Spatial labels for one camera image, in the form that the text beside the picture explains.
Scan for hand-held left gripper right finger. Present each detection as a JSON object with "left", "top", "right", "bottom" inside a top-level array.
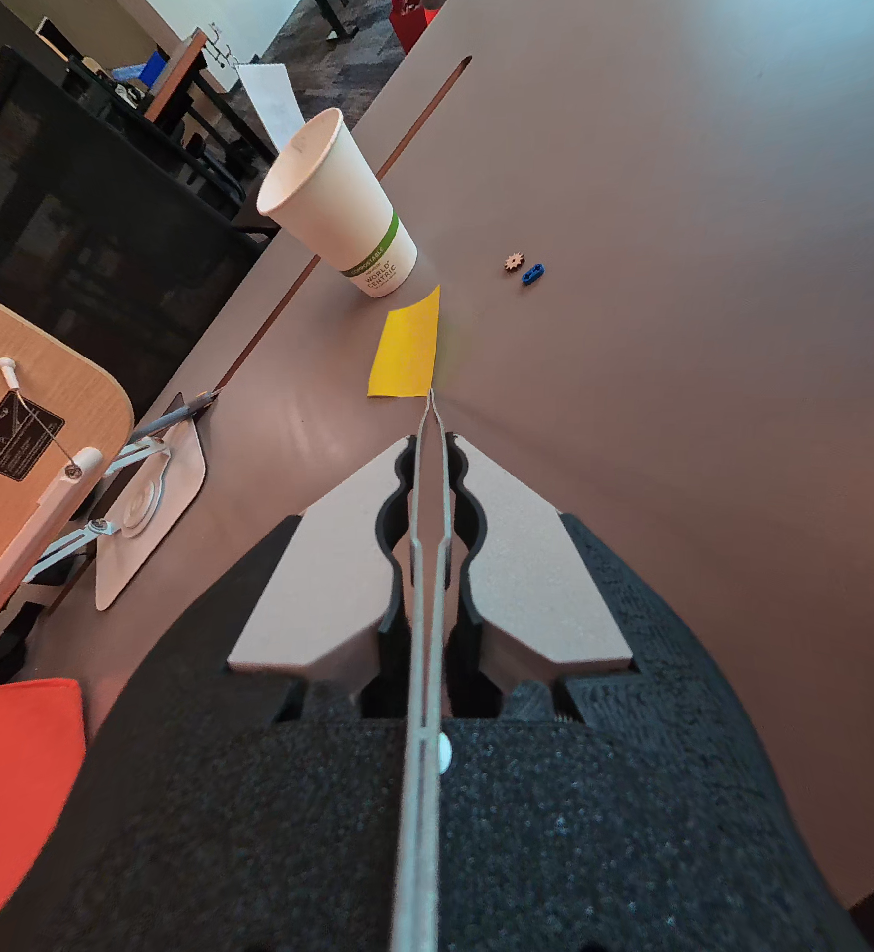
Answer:
[{"left": 444, "top": 433, "right": 634, "bottom": 718}]

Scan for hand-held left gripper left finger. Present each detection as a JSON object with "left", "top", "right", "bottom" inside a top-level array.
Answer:
[{"left": 226, "top": 436, "right": 417, "bottom": 718}]

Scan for long metal tweezers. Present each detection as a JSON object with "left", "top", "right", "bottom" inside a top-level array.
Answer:
[{"left": 391, "top": 387, "right": 455, "bottom": 952}]

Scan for yellow sticky note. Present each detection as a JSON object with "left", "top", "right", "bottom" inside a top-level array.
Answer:
[{"left": 367, "top": 284, "right": 443, "bottom": 400}]

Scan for white paper cup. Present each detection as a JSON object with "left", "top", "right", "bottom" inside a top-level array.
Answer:
[{"left": 256, "top": 107, "right": 419, "bottom": 299}]

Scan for wood-edged side desk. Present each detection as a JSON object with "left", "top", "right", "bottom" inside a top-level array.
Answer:
[{"left": 141, "top": 27, "right": 280, "bottom": 162}]

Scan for wooden book stand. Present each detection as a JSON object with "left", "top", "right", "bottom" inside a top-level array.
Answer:
[{"left": 0, "top": 278, "right": 208, "bottom": 650}]

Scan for black mesh office chair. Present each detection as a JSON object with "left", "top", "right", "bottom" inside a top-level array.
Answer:
[{"left": 0, "top": 45, "right": 268, "bottom": 426}]

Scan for red container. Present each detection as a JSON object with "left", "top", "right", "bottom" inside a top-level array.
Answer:
[{"left": 390, "top": 0, "right": 443, "bottom": 55}]

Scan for black strap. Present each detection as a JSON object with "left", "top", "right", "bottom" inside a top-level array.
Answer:
[{"left": 0, "top": 601, "right": 49, "bottom": 672}]

